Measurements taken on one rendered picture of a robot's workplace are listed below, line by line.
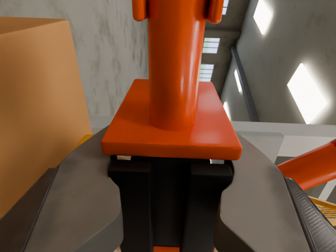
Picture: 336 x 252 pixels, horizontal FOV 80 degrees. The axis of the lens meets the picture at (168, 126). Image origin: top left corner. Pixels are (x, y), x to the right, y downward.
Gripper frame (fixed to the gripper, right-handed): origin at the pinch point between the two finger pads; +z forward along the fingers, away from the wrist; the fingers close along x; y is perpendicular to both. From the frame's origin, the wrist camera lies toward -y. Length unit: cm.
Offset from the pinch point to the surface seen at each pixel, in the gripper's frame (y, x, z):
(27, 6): -4, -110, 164
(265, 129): 57, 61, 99
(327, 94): 120, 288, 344
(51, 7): -3, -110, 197
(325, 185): 180, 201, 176
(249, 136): 56, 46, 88
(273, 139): 57, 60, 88
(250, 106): 272, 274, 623
